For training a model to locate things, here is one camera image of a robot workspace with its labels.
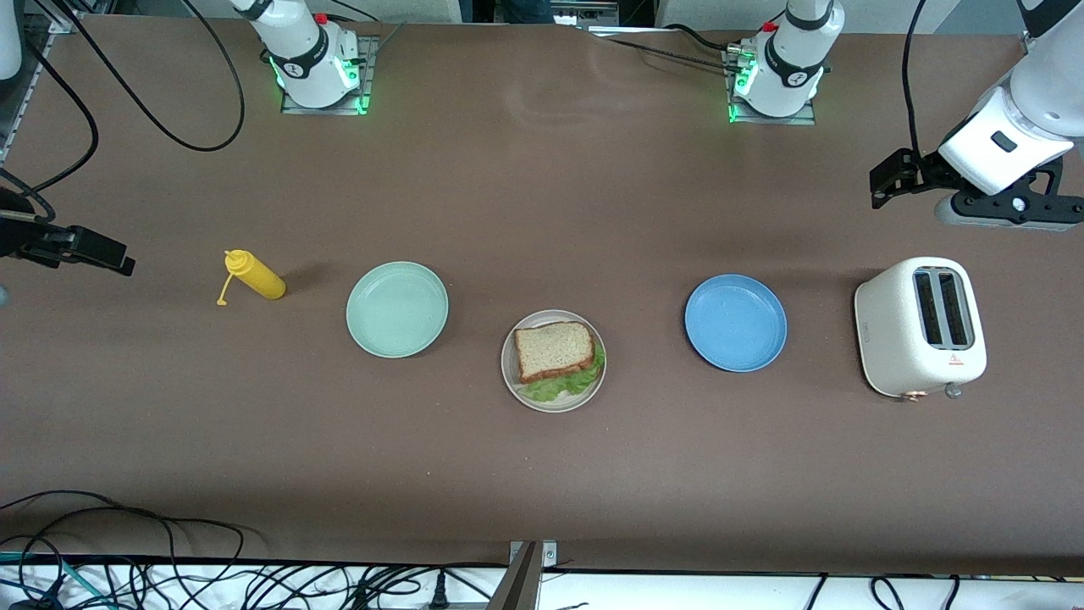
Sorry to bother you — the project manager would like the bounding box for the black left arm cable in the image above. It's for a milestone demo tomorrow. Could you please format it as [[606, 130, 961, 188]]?
[[903, 0, 939, 160]]

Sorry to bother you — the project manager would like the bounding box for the metal table bracket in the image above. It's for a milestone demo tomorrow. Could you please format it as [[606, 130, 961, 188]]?
[[487, 540, 560, 610]]

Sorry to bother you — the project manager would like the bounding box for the black curved base cable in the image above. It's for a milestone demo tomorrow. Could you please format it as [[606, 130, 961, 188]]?
[[661, 23, 739, 53]]

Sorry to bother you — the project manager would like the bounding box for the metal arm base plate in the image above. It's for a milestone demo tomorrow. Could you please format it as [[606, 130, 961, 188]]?
[[279, 34, 379, 116], [722, 47, 819, 127]]

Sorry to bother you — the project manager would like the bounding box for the grey metal equipment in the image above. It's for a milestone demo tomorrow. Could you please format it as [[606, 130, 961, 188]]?
[[552, 0, 670, 36]]

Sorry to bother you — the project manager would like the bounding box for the blue plate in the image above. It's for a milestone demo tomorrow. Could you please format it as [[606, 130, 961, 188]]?
[[684, 274, 788, 373]]

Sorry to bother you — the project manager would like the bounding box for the black cable tangle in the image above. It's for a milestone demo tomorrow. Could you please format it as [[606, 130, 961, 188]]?
[[110, 559, 509, 610]]

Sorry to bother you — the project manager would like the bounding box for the green lettuce leaf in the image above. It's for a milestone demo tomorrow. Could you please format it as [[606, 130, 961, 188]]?
[[518, 343, 606, 403]]

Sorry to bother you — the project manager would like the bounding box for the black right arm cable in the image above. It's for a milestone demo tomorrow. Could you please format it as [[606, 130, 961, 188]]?
[[24, 38, 99, 194], [51, 0, 246, 153]]

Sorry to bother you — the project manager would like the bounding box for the yellow mustard squeeze bottle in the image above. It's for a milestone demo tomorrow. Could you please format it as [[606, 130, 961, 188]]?
[[217, 249, 287, 307]]

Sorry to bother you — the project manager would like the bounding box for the cream white toaster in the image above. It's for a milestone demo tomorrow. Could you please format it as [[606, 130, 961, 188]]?
[[854, 257, 989, 401]]

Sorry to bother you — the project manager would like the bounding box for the beige plate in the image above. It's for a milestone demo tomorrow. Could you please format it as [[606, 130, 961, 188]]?
[[501, 309, 607, 413]]

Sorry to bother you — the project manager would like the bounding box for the person in blue jeans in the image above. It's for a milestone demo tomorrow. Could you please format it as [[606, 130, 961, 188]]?
[[473, 0, 556, 24]]

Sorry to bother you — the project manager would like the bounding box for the pale green plate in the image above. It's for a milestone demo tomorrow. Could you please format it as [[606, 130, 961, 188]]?
[[346, 261, 450, 359]]

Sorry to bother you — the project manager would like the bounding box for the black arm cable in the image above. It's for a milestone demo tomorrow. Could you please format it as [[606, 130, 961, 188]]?
[[51, 0, 246, 153], [903, 0, 939, 160], [24, 38, 99, 194]]

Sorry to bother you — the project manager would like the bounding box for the long black cable loop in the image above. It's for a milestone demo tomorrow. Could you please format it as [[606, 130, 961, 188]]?
[[0, 490, 263, 610]]

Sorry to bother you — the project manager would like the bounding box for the teal cable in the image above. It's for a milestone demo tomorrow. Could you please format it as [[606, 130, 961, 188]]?
[[0, 551, 115, 610]]

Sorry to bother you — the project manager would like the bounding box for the black braided table cable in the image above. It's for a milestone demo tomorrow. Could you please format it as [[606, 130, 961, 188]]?
[[593, 32, 738, 73]]

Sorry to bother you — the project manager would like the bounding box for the dark crust bread slice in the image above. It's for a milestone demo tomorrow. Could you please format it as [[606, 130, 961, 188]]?
[[513, 320, 598, 384]]

